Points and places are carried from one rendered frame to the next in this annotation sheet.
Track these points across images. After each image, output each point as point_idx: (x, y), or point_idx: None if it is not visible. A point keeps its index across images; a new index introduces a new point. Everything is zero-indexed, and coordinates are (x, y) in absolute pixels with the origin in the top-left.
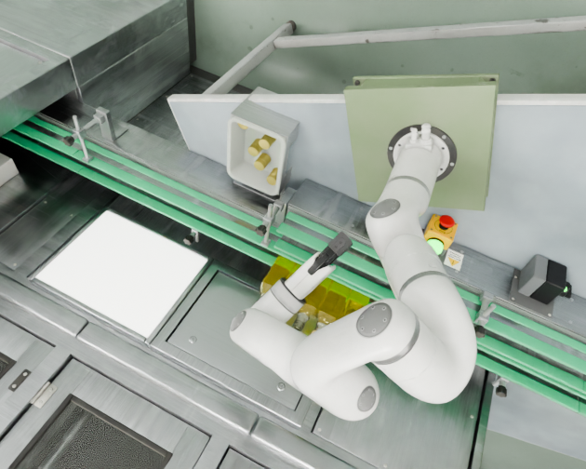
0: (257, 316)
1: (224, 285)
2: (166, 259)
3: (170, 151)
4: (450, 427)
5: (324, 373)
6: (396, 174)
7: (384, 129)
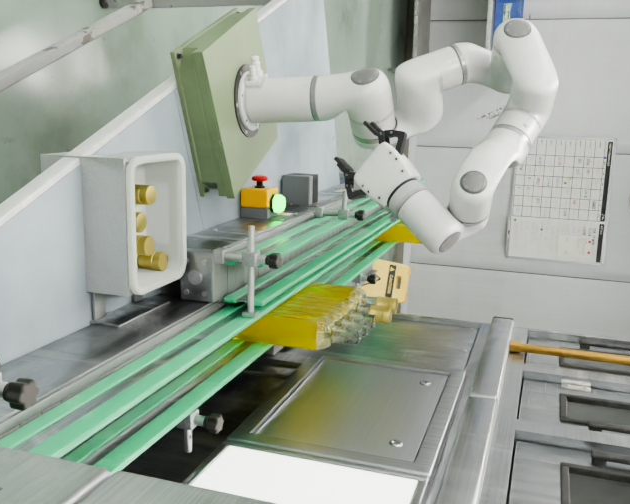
0: (475, 155)
1: (280, 428)
2: (235, 486)
3: (3, 378)
4: (404, 326)
5: (551, 61)
6: (306, 82)
7: (229, 86)
